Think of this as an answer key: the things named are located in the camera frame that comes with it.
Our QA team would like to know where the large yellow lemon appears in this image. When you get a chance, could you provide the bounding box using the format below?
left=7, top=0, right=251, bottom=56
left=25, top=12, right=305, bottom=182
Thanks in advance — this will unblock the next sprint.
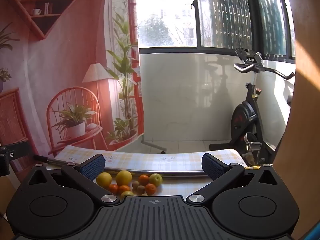
left=96, top=172, right=112, bottom=189
left=116, top=170, right=132, bottom=186

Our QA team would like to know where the orange mandarin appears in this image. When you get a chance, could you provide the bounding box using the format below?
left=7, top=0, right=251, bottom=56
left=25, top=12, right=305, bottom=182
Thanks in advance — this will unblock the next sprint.
left=138, top=174, right=149, bottom=186
left=118, top=185, right=131, bottom=195
left=145, top=183, right=157, bottom=196
left=108, top=184, right=119, bottom=195

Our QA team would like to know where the green apple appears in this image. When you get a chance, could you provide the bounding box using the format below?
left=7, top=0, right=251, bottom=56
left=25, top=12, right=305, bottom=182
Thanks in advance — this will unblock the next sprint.
left=149, top=173, right=163, bottom=187

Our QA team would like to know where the yellow-green pear fruit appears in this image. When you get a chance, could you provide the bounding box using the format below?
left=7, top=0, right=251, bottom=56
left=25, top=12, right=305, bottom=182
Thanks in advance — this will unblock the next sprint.
left=120, top=191, right=136, bottom=199

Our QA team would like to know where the long metal pole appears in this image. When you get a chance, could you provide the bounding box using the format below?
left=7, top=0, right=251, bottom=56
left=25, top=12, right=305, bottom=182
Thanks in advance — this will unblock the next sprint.
left=34, top=154, right=262, bottom=178

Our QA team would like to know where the checkered floral tablecloth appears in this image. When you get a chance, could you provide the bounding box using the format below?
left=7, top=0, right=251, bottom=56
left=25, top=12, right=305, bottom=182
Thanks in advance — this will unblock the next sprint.
left=53, top=144, right=249, bottom=197

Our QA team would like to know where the black exercise bike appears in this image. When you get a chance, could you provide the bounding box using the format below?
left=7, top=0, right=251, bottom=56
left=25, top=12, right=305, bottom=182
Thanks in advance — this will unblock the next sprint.
left=209, top=48, right=295, bottom=165

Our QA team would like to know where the backdrop metal stand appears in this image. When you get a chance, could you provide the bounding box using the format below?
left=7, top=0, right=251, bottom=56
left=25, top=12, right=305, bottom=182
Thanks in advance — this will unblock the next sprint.
left=141, top=134, right=167, bottom=153

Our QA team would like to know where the wooden cabinet panel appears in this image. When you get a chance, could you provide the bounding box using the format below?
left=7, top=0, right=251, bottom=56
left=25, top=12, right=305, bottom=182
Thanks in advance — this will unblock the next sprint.
left=273, top=0, right=319, bottom=239

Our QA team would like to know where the printed room backdrop banner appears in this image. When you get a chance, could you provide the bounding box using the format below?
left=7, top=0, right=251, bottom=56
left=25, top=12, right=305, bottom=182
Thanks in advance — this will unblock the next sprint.
left=1, top=0, right=144, bottom=155

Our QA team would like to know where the window with green grille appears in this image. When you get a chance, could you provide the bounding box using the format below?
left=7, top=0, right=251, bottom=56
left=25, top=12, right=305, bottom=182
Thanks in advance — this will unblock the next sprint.
left=137, top=0, right=296, bottom=63

